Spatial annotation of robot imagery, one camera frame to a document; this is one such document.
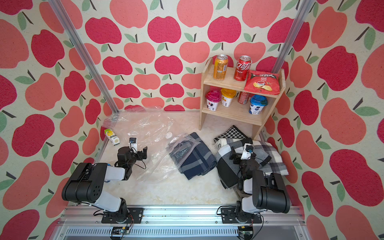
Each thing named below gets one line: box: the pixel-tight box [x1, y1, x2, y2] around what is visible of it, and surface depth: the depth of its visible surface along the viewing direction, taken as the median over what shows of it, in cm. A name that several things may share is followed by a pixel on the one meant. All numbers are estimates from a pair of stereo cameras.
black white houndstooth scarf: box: [213, 125, 249, 143], surface depth 104 cm
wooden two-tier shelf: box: [199, 57, 287, 140], surface depth 88 cm
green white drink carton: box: [104, 128, 120, 146], surface depth 103 cm
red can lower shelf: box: [237, 91, 250, 105], surface depth 95 cm
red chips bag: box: [244, 70, 281, 95], surface depth 72 cm
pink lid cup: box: [205, 89, 222, 112], surface depth 90 cm
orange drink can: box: [213, 54, 229, 81], surface depth 73 cm
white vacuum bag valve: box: [165, 132, 173, 139], surface depth 105 cm
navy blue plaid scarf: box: [168, 132, 217, 180], surface depth 93 cm
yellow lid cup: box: [221, 88, 237, 108], surface depth 91 cm
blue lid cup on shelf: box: [248, 94, 268, 115], surface depth 87 cm
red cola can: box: [233, 55, 252, 82], surface depth 72 cm
